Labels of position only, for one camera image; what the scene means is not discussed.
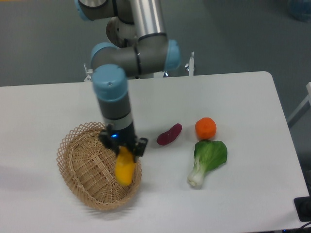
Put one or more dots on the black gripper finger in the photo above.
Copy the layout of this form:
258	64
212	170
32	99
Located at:
139	148
108	141

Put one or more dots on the purple sweet potato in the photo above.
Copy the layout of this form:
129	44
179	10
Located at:
170	135

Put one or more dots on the yellow mango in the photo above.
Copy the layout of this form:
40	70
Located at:
124	167

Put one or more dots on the black device at table edge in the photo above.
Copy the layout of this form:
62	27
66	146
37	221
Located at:
303	208

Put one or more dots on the white furniture leg at right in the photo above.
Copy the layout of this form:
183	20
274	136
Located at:
301	109

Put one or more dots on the green bok choy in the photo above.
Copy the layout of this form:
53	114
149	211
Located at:
208	156

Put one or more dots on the orange tangerine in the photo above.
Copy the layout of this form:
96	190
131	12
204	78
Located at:
205	128

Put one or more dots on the woven wicker basket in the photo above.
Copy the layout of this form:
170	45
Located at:
87	168

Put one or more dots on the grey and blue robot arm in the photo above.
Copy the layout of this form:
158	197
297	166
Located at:
112	65

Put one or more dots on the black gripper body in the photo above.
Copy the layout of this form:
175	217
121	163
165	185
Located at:
125	137

